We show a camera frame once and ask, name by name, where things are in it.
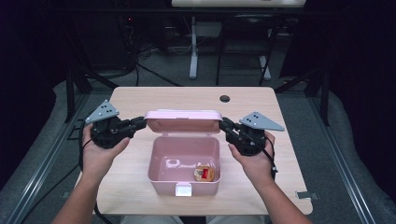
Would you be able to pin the person's left hand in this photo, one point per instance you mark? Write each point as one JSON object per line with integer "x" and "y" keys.
{"x": 99, "y": 161}

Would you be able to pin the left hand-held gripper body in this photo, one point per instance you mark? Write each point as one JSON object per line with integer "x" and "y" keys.
{"x": 109, "y": 130}

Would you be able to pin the black metal stand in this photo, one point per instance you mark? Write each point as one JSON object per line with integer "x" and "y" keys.
{"x": 70, "y": 96}
{"x": 324, "y": 99}

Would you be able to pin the round jelly cup red label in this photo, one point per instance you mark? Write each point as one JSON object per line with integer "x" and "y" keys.
{"x": 204, "y": 173}

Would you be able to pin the dark equipment cabinet red light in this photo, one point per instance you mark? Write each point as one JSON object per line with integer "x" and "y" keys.
{"x": 106, "y": 40}

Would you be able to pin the pink plastic lunch box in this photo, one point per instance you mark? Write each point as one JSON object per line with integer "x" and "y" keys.
{"x": 183, "y": 124}

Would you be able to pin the aluminium floor rail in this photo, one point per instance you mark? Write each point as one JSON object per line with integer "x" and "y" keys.
{"x": 342, "y": 161}
{"x": 40, "y": 174}

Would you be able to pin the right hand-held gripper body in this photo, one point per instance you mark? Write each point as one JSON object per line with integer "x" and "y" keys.
{"x": 249, "y": 140}

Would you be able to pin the person's right hand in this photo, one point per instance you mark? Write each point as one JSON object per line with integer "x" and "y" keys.
{"x": 258, "y": 168}

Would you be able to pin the black chair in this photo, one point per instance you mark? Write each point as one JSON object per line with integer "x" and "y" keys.
{"x": 246, "y": 46}

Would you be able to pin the white desk leg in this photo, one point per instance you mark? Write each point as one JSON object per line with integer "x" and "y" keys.
{"x": 193, "y": 49}
{"x": 265, "y": 68}

